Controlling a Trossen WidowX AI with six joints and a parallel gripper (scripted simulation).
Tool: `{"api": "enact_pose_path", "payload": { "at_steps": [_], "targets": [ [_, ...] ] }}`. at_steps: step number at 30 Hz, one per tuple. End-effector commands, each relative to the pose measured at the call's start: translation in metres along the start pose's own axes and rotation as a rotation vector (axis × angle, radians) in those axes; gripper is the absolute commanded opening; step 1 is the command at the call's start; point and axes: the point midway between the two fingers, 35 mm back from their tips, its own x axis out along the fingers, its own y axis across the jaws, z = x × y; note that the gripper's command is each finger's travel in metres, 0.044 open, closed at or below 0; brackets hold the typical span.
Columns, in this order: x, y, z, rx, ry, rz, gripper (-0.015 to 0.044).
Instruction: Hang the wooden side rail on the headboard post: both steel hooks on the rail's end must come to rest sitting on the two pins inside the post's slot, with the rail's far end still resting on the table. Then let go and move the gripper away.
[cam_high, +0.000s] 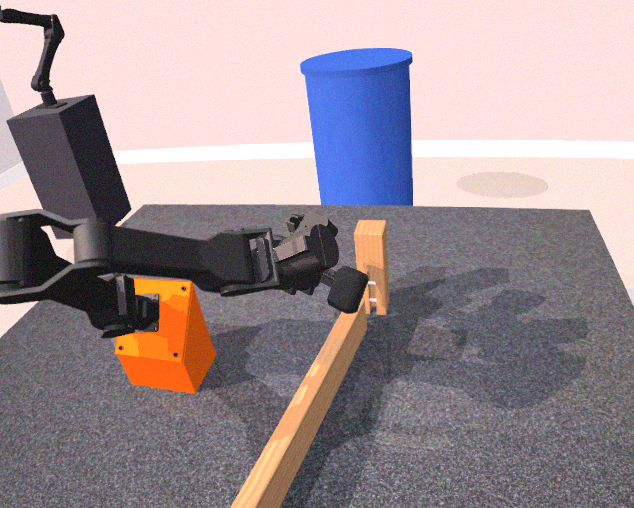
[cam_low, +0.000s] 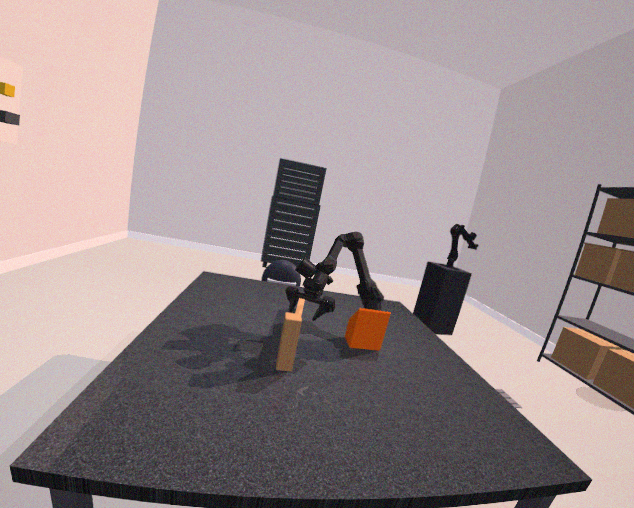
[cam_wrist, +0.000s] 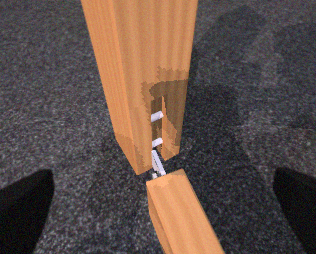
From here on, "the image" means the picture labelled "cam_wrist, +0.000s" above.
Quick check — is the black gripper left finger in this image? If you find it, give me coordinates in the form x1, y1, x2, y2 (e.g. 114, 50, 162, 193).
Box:
0, 169, 55, 254

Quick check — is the light wooden board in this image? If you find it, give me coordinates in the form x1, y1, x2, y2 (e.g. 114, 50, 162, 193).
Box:
146, 150, 225, 254

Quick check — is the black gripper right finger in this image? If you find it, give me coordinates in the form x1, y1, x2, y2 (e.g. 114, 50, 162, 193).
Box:
273, 167, 316, 254

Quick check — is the wooden post with slot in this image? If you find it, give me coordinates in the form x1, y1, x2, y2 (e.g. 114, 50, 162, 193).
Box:
81, 0, 198, 175

